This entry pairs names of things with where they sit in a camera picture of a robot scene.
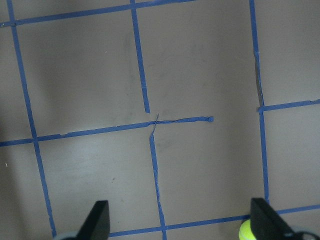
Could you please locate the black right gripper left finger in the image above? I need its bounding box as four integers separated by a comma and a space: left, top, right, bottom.
75, 200, 110, 240

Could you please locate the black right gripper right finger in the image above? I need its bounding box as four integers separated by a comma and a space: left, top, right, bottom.
250, 198, 296, 240

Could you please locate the left yellow tennis ball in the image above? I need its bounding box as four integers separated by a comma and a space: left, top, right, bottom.
238, 219, 256, 240

